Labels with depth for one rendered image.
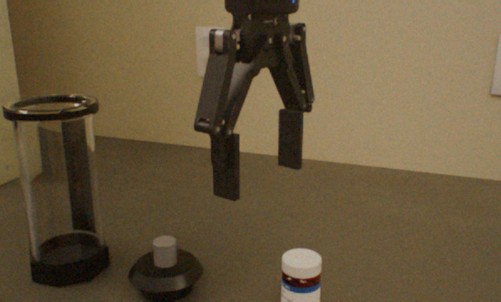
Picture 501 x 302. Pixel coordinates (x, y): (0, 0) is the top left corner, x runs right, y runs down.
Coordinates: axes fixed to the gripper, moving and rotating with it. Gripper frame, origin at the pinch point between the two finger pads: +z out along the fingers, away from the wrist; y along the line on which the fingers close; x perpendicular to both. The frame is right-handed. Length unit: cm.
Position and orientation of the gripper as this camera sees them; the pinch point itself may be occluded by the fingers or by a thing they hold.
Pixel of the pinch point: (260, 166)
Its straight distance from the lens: 57.8
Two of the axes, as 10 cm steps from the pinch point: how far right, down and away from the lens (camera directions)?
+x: 8.0, 1.8, -5.7
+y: -6.0, 2.4, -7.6
